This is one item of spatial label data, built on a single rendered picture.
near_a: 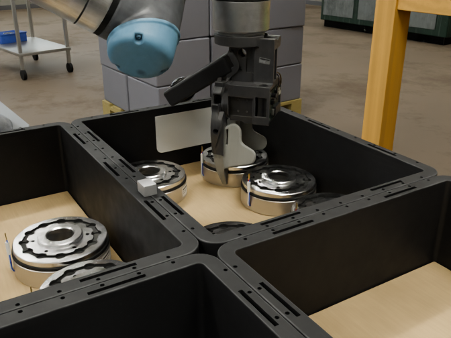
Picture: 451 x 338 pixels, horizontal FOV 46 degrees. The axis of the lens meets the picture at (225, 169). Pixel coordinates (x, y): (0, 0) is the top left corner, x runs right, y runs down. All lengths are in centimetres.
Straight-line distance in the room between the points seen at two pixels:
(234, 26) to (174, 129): 22
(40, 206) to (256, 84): 33
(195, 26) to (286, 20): 70
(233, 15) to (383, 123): 171
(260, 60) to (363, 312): 35
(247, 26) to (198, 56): 252
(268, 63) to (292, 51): 299
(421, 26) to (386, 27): 493
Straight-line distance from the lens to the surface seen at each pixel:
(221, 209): 72
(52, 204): 77
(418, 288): 60
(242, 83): 72
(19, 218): 75
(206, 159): 80
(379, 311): 56
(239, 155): 74
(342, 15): 798
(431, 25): 712
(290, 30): 365
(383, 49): 229
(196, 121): 85
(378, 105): 234
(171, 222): 48
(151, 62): 60
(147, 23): 59
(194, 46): 319
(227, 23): 70
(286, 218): 49
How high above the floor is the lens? 116
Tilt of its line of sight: 23 degrees down
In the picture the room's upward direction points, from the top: straight up
